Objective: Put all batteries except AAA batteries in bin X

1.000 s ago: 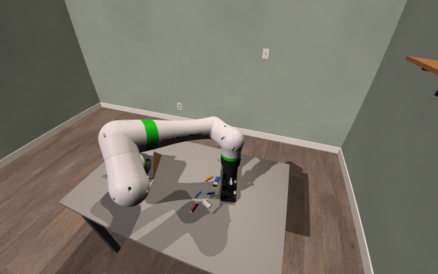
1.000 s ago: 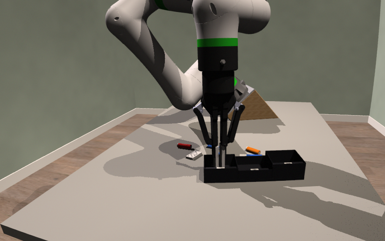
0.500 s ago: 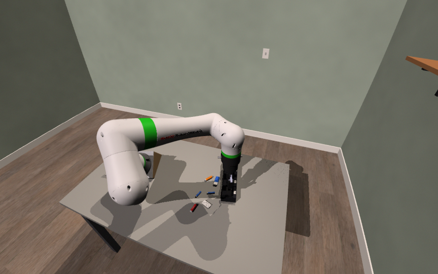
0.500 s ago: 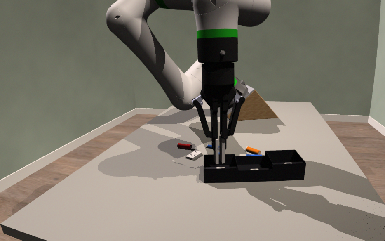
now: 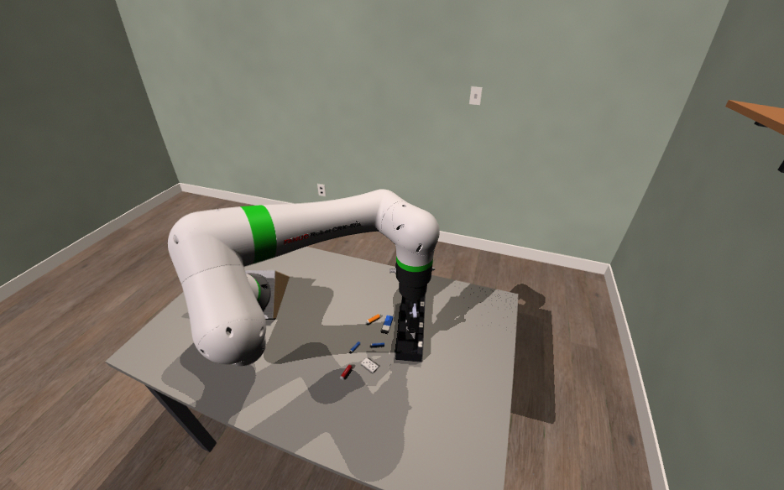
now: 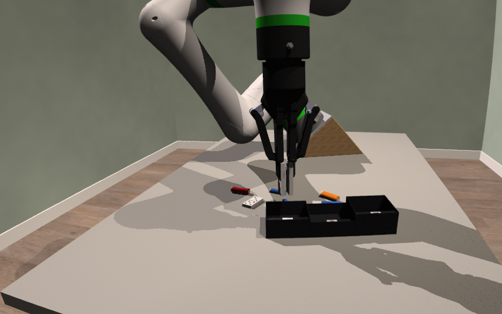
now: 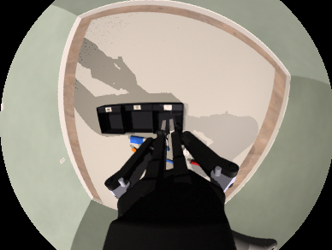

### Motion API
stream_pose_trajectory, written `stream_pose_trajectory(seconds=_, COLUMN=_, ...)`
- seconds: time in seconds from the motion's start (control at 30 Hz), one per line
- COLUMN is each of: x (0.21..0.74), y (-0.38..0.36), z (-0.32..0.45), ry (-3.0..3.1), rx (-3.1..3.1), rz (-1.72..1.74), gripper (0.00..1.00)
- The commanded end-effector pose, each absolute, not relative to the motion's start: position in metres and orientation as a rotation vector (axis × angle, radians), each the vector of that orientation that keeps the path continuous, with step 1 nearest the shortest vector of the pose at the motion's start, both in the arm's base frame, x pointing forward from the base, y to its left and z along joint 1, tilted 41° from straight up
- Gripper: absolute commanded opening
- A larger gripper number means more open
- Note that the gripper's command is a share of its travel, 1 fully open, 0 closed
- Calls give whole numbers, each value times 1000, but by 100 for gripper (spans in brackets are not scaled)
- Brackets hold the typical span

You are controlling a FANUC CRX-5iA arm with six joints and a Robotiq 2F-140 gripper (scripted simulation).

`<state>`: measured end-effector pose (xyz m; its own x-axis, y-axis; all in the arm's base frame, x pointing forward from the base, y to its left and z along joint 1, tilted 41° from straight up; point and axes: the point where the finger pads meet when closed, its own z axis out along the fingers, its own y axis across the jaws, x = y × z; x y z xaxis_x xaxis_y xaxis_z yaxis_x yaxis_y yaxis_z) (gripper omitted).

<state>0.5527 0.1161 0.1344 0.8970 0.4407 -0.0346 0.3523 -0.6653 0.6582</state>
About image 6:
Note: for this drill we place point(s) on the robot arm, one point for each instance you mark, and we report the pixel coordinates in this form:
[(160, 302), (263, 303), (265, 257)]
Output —
[(282, 34)]

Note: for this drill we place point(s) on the white domino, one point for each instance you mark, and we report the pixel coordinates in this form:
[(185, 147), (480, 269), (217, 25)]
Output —
[(252, 202)]

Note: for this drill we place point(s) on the black rack of bins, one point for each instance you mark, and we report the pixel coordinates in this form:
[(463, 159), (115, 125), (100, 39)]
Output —
[(297, 219)]

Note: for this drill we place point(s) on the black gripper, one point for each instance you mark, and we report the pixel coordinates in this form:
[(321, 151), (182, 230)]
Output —
[(283, 100)]

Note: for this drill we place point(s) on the orange battery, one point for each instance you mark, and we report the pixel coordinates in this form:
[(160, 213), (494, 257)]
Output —
[(329, 196)]

